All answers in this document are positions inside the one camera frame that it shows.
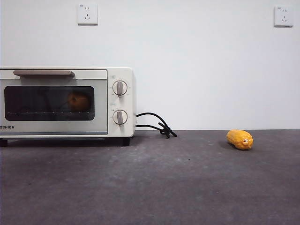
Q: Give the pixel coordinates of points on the yellow corn cob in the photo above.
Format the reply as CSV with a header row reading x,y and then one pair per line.
x,y
237,138

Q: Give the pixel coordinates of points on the cream white toaster oven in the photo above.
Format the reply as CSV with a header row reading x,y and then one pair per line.
x,y
122,103

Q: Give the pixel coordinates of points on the white wall socket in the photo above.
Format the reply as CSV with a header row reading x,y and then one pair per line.
x,y
87,14
283,16

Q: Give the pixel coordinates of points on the brown potato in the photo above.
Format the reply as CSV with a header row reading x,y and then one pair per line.
x,y
78,102

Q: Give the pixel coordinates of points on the cream oven knob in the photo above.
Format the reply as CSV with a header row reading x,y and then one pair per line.
x,y
120,88
120,117

